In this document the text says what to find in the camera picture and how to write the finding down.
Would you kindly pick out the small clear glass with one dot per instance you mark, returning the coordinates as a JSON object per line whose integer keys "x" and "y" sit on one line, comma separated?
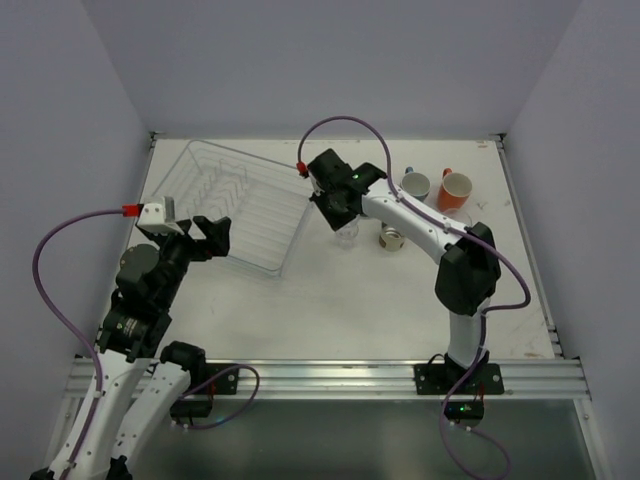
{"x": 346, "y": 236}

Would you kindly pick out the left black controller box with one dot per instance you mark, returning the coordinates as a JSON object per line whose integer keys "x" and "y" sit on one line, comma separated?
{"x": 186, "y": 411}

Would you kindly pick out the tall clear glass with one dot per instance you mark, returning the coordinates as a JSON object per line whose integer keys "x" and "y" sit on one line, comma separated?
{"x": 462, "y": 218}

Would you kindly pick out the aluminium mounting rail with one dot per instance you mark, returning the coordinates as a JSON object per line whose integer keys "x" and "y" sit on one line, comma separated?
{"x": 528, "y": 379}

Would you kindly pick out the white wire dish rack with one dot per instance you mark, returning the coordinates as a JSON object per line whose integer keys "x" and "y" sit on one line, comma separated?
{"x": 266, "y": 200}

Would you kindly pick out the orange mug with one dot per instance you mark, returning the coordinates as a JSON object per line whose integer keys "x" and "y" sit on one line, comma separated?
{"x": 454, "y": 190}

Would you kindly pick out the right black controller box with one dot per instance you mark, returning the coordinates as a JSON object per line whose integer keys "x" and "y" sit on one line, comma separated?
{"x": 469, "y": 413}

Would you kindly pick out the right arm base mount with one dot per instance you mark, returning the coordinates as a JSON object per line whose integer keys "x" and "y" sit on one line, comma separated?
{"x": 440, "y": 374}

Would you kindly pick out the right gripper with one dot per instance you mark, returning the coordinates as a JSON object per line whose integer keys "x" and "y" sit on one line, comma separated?
{"x": 335, "y": 206}

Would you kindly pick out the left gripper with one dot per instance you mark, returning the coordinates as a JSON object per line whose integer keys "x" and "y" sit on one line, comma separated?
{"x": 201, "y": 243}

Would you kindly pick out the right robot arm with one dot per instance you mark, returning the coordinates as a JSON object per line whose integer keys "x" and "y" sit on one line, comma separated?
{"x": 467, "y": 271}

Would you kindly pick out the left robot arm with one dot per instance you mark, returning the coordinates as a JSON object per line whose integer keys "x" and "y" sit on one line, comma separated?
{"x": 134, "y": 382}

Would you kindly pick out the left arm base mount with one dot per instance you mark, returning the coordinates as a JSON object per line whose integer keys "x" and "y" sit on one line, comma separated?
{"x": 211, "y": 379}

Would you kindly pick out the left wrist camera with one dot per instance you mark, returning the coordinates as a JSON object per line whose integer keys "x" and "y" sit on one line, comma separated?
{"x": 158, "y": 217}

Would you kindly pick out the light blue flower mug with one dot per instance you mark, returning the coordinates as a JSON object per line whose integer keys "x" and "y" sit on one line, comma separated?
{"x": 416, "y": 184}

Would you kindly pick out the cream ceramic cup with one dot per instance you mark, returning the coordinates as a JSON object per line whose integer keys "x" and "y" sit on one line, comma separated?
{"x": 390, "y": 239}

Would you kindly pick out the black controller box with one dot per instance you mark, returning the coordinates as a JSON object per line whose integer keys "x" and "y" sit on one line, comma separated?
{"x": 186, "y": 411}
{"x": 469, "y": 413}

